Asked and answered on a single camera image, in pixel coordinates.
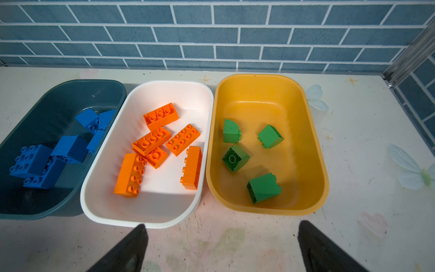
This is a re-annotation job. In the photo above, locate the long blue lego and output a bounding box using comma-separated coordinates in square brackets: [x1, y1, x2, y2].
[23, 157, 66, 189]

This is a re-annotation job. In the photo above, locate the blue lego with hole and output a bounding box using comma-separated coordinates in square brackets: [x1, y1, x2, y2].
[75, 108, 99, 134]

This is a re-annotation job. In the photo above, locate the dark teal plastic bin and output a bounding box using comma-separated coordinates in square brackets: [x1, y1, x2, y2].
[1, 79, 127, 220]

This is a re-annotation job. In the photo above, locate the orange lego horizontal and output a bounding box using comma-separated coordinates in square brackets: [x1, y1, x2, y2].
[143, 103, 179, 131]

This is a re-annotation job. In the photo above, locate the green lego rounded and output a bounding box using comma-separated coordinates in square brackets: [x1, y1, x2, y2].
[246, 173, 282, 205]

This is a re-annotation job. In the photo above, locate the orange lego long top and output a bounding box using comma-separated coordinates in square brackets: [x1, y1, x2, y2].
[180, 146, 202, 190]

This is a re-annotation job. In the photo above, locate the green lego small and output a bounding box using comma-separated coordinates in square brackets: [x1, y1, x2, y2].
[223, 119, 241, 143]

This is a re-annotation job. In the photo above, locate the white plastic bin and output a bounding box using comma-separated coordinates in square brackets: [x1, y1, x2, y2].
[80, 80, 214, 229]

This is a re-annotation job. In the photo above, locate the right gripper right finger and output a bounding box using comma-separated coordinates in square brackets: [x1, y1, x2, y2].
[298, 221, 366, 272]

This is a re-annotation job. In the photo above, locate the yellow plastic bin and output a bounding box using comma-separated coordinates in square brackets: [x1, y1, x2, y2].
[206, 74, 329, 216]

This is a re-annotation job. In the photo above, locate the blue lego lone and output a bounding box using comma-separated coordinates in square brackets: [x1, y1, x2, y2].
[9, 145, 53, 179]

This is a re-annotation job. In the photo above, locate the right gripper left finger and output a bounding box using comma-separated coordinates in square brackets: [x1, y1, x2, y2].
[88, 224, 148, 272]

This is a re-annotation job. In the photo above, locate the blue lego square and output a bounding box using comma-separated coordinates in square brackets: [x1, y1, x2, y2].
[98, 110, 116, 130]

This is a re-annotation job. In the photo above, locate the orange lego top small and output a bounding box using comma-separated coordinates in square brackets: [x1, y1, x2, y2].
[114, 153, 147, 198]

